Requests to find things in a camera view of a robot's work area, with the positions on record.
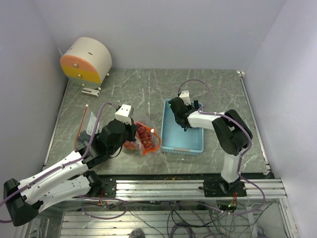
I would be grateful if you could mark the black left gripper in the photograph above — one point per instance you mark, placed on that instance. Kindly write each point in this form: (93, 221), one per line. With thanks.
(132, 129)

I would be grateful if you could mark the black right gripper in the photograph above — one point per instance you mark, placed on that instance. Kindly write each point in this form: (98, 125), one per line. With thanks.
(195, 104)

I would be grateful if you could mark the pink grape bunch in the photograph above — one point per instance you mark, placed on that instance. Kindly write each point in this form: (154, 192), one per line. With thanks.
(146, 138)

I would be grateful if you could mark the clear orange-zip bag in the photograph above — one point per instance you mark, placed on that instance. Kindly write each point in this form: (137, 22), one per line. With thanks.
(141, 119)
(86, 127)

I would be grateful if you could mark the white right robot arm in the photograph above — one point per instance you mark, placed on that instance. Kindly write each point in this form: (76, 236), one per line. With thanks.
(233, 135)

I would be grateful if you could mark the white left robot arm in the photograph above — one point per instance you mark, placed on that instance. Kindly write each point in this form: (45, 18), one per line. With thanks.
(70, 177)

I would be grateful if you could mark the light blue plastic basket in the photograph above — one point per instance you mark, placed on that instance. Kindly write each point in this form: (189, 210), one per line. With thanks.
(174, 139)

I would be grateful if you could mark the round pastel drawer cabinet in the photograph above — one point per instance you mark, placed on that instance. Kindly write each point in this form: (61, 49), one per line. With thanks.
(86, 63)

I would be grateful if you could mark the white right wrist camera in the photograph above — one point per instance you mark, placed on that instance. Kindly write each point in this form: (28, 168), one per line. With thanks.
(185, 97)

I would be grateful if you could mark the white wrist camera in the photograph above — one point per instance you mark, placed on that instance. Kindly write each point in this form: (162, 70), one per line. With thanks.
(185, 97)
(124, 114)

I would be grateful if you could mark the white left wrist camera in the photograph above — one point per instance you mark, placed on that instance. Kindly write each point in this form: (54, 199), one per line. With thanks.
(124, 114)

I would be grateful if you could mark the white bracket block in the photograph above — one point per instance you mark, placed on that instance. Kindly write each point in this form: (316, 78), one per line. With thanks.
(90, 92)

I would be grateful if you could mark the aluminium rail base frame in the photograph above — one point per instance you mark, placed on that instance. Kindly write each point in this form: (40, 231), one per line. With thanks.
(172, 206)

